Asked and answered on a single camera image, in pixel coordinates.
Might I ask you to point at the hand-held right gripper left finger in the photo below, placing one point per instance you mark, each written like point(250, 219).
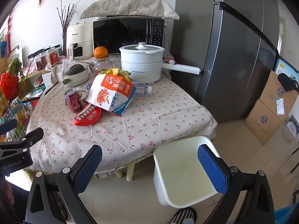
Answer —
point(87, 168)

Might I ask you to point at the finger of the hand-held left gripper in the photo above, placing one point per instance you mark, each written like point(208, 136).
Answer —
point(30, 136)
point(8, 126)

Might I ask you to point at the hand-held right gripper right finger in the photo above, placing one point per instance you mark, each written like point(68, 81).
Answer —
point(212, 168)

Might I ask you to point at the white plastic bin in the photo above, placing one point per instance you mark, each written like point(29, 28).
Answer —
point(177, 168)

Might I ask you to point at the red snack packet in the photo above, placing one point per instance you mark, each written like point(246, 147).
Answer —
point(87, 117)

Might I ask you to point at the orange white paper carton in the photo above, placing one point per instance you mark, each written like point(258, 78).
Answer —
point(109, 95)

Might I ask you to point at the yellow snack wrapper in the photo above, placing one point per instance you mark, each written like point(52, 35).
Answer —
point(116, 71)

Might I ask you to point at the red mesh bag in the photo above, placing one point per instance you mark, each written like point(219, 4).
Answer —
point(9, 86)

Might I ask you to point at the cream table leg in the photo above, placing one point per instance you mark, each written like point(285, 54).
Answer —
point(130, 171)

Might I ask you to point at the red drink can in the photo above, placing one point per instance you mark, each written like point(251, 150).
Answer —
point(73, 100)

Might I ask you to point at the striped slipper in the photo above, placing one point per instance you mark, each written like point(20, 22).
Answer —
point(182, 217)

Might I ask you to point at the cherry print tablecloth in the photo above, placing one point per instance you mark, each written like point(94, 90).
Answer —
point(140, 126)

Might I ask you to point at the cream ceramic dish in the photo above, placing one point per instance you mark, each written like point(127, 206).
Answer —
point(76, 79)

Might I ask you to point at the green squash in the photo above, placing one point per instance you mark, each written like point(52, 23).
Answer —
point(76, 69)

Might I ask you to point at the clear plastic bottle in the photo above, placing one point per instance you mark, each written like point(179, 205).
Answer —
point(144, 89)

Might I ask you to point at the glass jar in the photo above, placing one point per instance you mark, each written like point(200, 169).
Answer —
point(102, 66)

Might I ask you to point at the cream air fryer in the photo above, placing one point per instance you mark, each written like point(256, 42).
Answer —
point(79, 39)

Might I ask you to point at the orange fruit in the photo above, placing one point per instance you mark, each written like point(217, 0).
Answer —
point(101, 52)

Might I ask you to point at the white electric pot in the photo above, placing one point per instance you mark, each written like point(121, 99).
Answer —
point(140, 67)

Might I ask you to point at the black cloth bag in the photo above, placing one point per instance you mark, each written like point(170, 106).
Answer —
point(288, 81)

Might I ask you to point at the grey refrigerator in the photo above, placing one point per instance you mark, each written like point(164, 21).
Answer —
point(222, 51)

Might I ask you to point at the red flat box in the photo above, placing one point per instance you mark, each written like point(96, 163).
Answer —
point(168, 57)

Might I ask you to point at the dry twigs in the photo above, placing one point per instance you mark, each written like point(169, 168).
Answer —
point(66, 18)

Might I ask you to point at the blue white printed carton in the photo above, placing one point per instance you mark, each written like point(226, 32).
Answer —
point(285, 66)

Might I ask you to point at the white pot lid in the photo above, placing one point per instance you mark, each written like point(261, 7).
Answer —
point(141, 47)

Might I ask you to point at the black microwave oven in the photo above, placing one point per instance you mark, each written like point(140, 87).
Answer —
point(121, 36)

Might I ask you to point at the floral cloth cover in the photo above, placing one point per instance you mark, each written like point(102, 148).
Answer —
point(128, 8)

